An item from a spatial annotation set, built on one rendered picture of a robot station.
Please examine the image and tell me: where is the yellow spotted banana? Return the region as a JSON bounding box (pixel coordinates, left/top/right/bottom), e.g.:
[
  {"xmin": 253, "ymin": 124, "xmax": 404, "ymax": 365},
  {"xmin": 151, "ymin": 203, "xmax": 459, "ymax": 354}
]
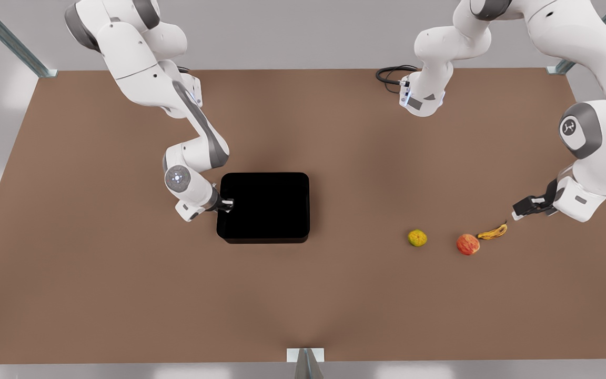
[{"xmin": 477, "ymin": 221, "xmax": 509, "ymax": 241}]

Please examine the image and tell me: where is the black square tray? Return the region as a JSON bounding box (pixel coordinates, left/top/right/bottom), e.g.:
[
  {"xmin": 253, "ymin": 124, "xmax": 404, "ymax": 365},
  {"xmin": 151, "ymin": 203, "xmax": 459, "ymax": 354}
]
[{"xmin": 216, "ymin": 172, "xmax": 311, "ymax": 244}]

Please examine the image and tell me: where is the red apple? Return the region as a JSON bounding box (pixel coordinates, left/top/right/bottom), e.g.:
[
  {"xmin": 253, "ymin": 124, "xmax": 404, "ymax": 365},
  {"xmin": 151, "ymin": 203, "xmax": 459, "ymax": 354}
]
[{"xmin": 456, "ymin": 233, "xmax": 481, "ymax": 256}]

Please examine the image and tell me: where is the silver frame post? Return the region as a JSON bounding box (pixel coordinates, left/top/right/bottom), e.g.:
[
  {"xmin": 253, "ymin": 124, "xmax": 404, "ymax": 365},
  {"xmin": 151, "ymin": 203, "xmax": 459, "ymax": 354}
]
[
  {"xmin": 287, "ymin": 347, "xmax": 325, "ymax": 379},
  {"xmin": 0, "ymin": 0, "xmax": 58, "ymax": 79},
  {"xmin": 546, "ymin": 0, "xmax": 606, "ymax": 76}
]

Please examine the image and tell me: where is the black cable loop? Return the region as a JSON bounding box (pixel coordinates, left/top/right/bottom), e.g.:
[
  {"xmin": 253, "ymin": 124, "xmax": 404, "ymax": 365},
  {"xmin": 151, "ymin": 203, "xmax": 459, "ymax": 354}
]
[{"xmin": 376, "ymin": 65, "xmax": 420, "ymax": 95}]

